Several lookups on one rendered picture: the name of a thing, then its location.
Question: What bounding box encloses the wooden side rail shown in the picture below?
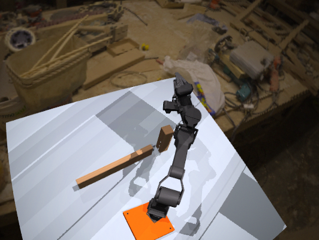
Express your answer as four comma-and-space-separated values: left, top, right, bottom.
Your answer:
76, 145, 155, 189

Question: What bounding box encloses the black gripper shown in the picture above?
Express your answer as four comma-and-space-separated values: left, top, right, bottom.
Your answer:
172, 72, 194, 115

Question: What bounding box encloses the brown wooden post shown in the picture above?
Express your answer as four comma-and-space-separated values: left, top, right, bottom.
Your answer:
156, 125, 174, 152

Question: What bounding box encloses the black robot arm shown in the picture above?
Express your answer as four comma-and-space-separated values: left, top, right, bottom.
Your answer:
146, 100, 202, 223

